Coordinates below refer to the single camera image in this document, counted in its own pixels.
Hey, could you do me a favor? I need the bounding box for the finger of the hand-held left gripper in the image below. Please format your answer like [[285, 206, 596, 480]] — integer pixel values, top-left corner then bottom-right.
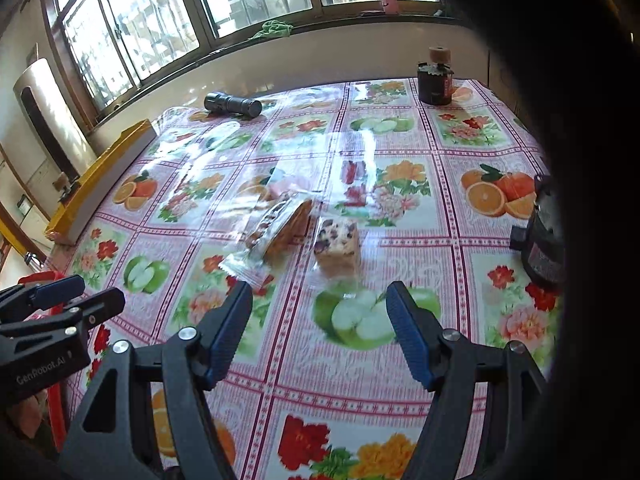
[[0, 274, 87, 321], [0, 286, 127, 341]]

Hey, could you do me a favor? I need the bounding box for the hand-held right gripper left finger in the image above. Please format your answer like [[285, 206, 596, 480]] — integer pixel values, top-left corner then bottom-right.
[[59, 280, 254, 480]]

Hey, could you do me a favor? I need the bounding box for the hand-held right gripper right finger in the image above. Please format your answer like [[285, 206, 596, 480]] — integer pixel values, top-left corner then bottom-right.
[[385, 280, 548, 480]]

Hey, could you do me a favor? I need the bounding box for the nut cake clear packet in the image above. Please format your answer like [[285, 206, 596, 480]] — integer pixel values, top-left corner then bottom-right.
[[310, 217, 363, 286]]

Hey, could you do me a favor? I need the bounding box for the person's left hand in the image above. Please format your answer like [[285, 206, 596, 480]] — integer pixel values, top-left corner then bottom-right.
[[7, 392, 52, 442]]

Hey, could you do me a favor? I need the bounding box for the fruit and flower tablecloth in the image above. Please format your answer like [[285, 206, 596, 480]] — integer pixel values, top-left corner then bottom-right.
[[42, 79, 566, 480]]

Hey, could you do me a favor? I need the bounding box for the yellow cardboard box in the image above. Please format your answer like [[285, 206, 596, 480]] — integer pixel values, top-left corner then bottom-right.
[[45, 119, 153, 243]]

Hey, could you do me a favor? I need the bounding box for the black cylindrical motor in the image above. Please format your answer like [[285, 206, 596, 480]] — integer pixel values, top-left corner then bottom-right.
[[510, 174, 566, 288]]

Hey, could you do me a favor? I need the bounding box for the white tower air conditioner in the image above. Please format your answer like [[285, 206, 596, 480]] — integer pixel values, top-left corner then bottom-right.
[[12, 57, 98, 183]]

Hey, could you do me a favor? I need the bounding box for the black flashlight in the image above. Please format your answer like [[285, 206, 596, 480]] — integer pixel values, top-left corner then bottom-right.
[[204, 91, 262, 118]]

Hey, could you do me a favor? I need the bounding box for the black motor with cork top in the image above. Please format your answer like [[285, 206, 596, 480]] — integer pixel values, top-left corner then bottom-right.
[[417, 46, 454, 106]]

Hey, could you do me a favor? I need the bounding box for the barred window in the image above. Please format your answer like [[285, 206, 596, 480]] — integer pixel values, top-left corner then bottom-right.
[[42, 0, 451, 116]]

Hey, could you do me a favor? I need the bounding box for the green cloth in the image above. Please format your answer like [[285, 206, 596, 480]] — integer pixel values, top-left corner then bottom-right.
[[250, 19, 293, 41]]

